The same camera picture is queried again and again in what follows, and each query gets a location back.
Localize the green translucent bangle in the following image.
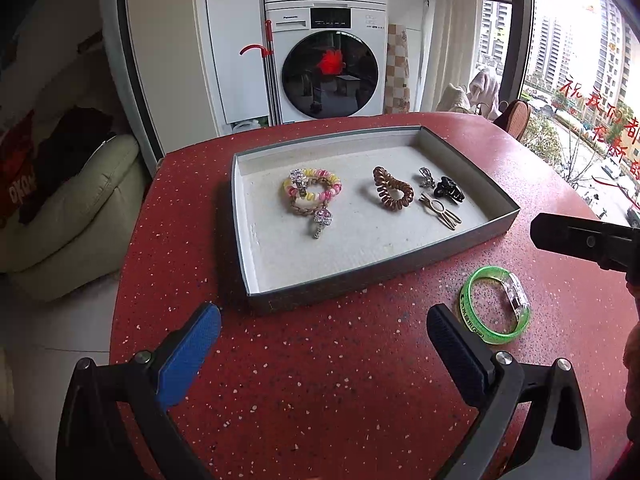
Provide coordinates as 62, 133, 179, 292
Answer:
459, 266, 532, 346

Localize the beige looped hair clip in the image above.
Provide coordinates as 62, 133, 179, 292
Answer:
419, 194, 462, 231

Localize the small crystal hair clip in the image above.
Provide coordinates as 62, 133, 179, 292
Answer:
419, 167, 435, 190

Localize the silver metal hair barrette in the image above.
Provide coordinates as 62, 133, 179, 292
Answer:
312, 207, 333, 240

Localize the pink yellow spiral hair tie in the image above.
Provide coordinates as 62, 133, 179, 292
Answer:
282, 167, 344, 204

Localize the brown spiral hair tie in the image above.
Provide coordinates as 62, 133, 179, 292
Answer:
372, 164, 417, 213

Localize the grey jewelry tray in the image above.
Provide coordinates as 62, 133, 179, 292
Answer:
231, 126, 520, 312

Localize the right human hand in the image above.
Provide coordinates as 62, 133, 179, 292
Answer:
621, 282, 640, 443

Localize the wooden chair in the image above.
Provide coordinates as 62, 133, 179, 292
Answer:
494, 100, 530, 141

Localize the cream leather sofa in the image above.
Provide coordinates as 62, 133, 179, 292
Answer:
1, 134, 148, 302

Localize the black claw hair clip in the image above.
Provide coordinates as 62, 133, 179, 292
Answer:
434, 176, 465, 204

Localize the checkered cloth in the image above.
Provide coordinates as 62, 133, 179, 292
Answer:
384, 24, 410, 115

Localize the red black cushion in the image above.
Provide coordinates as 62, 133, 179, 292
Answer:
0, 110, 36, 228

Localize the white curtain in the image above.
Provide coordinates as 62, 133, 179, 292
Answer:
416, 0, 483, 112

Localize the white washing machine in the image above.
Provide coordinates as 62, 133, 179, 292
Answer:
266, 0, 387, 124

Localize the tan braided chain bracelet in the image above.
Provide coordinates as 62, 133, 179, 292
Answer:
284, 194, 331, 218

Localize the red handled mop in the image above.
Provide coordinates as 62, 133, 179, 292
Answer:
239, 18, 282, 126

